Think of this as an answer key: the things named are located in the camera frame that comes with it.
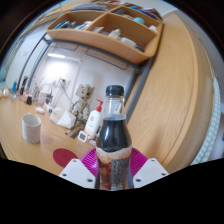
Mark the white speckled mug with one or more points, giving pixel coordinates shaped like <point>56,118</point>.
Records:
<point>31,130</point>

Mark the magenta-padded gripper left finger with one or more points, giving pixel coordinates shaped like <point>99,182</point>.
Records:
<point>78,173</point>

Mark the wooden shelf unit with items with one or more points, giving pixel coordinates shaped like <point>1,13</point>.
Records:
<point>110,41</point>

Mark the white pump bottle red top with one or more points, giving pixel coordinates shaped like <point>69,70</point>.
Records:
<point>92,123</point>

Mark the small black cup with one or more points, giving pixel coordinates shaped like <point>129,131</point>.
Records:
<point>29,100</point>

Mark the small white digital clock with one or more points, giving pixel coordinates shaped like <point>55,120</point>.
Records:
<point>82,136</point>

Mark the dark metal desk frame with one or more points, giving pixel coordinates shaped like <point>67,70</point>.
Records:
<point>140,83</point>

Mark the small blue bottle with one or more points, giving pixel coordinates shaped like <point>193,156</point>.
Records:
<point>14,87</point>

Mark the brown tree figure toy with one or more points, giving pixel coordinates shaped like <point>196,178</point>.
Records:
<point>81,105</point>

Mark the white crumpled cloth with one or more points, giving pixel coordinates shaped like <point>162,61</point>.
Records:
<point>61,118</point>

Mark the small white oval object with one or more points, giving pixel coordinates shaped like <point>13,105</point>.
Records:
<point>40,110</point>

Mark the white light bar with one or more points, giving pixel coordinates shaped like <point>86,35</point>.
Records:
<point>56,55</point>

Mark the green striped white towel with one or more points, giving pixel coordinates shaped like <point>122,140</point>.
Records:
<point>211,133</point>

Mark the dark drink bottle black cap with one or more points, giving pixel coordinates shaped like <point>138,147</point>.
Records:
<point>113,140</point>

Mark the flat round red coaster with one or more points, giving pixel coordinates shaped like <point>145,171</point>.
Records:
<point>63,157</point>

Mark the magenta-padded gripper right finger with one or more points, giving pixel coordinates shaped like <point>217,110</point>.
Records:
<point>150,171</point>

